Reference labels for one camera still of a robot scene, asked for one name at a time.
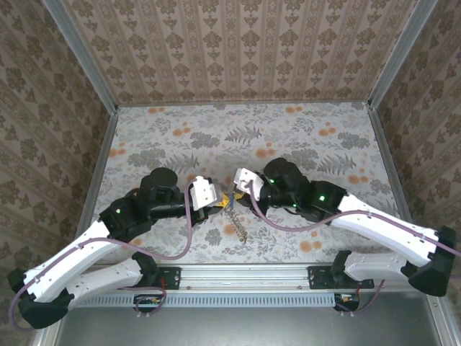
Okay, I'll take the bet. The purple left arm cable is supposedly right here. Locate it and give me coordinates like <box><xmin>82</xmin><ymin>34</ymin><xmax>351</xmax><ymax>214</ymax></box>
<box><xmin>9</xmin><ymin>176</ymin><xmax>202</xmax><ymax>331</ymax></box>

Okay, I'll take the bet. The thin aluminium rail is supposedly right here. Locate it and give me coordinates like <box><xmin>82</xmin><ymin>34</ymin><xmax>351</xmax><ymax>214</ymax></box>
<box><xmin>117</xmin><ymin>100</ymin><xmax>372</xmax><ymax>108</ymax></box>

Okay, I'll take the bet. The floral patterned table cover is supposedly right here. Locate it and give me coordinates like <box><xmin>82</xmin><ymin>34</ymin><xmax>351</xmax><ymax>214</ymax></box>
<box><xmin>77</xmin><ymin>102</ymin><xmax>424</xmax><ymax>266</ymax></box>

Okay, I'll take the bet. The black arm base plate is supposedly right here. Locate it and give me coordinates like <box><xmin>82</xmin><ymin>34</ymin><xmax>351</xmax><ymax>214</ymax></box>
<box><xmin>308</xmin><ymin>265</ymin><xmax>375</xmax><ymax>290</ymax></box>
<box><xmin>117</xmin><ymin>265</ymin><xmax>181</xmax><ymax>290</ymax></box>

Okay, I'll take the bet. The metal keyring with chain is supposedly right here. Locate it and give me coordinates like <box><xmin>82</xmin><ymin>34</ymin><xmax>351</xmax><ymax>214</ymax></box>
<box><xmin>222</xmin><ymin>205</ymin><xmax>250</xmax><ymax>245</ymax></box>

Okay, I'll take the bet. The grey slotted cable duct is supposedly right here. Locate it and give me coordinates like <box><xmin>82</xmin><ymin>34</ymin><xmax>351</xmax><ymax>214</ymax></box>
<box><xmin>66</xmin><ymin>292</ymin><xmax>338</xmax><ymax>308</ymax></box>

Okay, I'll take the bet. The grey sheet metal panel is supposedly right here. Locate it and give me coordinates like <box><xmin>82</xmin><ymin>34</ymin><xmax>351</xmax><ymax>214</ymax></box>
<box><xmin>53</xmin><ymin>305</ymin><xmax>444</xmax><ymax>346</ymax></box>

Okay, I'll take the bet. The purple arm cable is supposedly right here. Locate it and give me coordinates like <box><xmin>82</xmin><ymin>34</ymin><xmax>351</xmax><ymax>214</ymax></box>
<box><xmin>9</xmin><ymin>176</ymin><xmax>202</xmax><ymax>331</ymax></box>
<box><xmin>244</xmin><ymin>179</ymin><xmax>461</xmax><ymax>314</ymax></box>

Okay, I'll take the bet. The small black connector board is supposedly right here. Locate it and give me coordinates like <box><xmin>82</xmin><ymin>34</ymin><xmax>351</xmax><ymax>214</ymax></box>
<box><xmin>334</xmin><ymin>292</ymin><xmax>362</xmax><ymax>311</ymax></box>
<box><xmin>133</xmin><ymin>293</ymin><xmax>164</xmax><ymax>308</ymax></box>

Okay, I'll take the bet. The aluminium corner post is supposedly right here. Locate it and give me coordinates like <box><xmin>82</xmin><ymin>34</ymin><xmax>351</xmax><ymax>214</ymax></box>
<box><xmin>41</xmin><ymin>0</ymin><xmax>120</xmax><ymax>113</ymax></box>
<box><xmin>367</xmin><ymin>0</ymin><xmax>440</xmax><ymax>111</ymax></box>

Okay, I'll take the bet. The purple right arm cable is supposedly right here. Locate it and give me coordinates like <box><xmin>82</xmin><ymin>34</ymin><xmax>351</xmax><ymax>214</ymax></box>
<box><xmin>244</xmin><ymin>179</ymin><xmax>461</xmax><ymax>314</ymax></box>

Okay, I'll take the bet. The long aluminium base rail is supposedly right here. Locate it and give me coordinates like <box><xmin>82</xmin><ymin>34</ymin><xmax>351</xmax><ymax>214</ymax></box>
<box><xmin>53</xmin><ymin>264</ymin><xmax>439</xmax><ymax>292</ymax></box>

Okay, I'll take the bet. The short aluminium frame rail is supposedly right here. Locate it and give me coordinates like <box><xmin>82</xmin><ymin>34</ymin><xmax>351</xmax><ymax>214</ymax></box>
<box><xmin>426</xmin><ymin>293</ymin><xmax>461</xmax><ymax>346</ymax></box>
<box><xmin>34</xmin><ymin>328</ymin><xmax>62</xmax><ymax>346</ymax></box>

